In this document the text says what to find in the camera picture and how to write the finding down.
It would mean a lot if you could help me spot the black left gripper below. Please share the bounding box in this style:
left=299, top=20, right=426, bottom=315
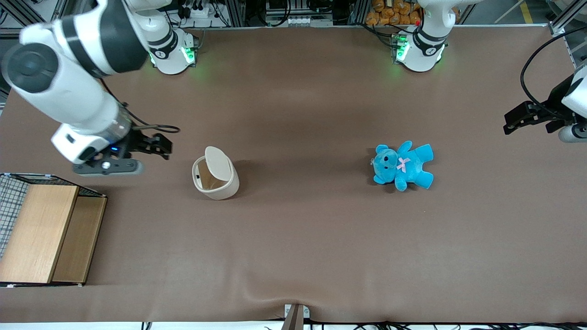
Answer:
left=503, top=73, right=576, bottom=136

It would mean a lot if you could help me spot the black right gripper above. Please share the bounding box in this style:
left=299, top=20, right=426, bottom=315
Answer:
left=94, top=130, right=173, bottom=162

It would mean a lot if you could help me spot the beige lidded trash can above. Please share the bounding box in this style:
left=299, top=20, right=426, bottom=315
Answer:
left=191, top=146, right=240, bottom=201

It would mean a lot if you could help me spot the blue teddy bear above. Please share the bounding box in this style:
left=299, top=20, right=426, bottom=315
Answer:
left=371, top=140, right=435, bottom=193

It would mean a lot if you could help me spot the white power strip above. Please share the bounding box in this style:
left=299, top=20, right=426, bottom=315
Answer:
left=180, top=4, right=217, bottom=20

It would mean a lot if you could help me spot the pile of orange plush toys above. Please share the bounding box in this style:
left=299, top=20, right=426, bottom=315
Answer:
left=365, top=0, right=423, bottom=27

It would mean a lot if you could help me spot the brown table mat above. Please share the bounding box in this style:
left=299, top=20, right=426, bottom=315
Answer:
left=0, top=25, right=587, bottom=324

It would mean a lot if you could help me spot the white terminal block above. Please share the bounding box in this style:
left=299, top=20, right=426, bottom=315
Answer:
left=285, top=16, right=334, bottom=28

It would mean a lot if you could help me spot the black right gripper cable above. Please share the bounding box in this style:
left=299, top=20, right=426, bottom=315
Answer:
left=98, top=77, right=181, bottom=135

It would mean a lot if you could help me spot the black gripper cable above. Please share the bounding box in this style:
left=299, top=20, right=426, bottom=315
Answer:
left=98, top=77, right=181, bottom=135
left=520, top=26, right=587, bottom=118

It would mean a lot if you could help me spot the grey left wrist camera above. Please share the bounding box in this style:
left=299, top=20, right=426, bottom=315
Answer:
left=558, top=123, right=587, bottom=144

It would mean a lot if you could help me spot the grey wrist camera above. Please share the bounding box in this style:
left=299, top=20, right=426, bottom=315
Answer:
left=558, top=123, right=587, bottom=144
left=72, top=158, right=144, bottom=177

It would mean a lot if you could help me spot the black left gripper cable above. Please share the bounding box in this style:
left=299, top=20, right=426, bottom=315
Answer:
left=520, top=26, right=587, bottom=118

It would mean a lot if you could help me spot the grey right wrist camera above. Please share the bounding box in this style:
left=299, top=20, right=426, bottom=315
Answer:
left=72, top=158, right=144, bottom=177

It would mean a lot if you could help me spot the aluminium corner frame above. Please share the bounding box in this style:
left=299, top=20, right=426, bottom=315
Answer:
left=547, top=0, right=587, bottom=37

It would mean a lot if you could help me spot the wooden shelf rack black frame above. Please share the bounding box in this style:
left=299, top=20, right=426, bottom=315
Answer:
left=0, top=173, right=108, bottom=289

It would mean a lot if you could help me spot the aluminium frame post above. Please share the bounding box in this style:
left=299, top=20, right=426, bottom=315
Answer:
left=227, top=0, right=246, bottom=27
left=349, top=0, right=368, bottom=25

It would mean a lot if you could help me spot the black wire mesh panel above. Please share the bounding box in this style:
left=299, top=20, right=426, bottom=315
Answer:
left=0, top=174, right=30, bottom=258

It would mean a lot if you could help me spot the metal table clamp bracket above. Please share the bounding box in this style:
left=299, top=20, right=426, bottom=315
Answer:
left=281, top=303, right=311, bottom=330

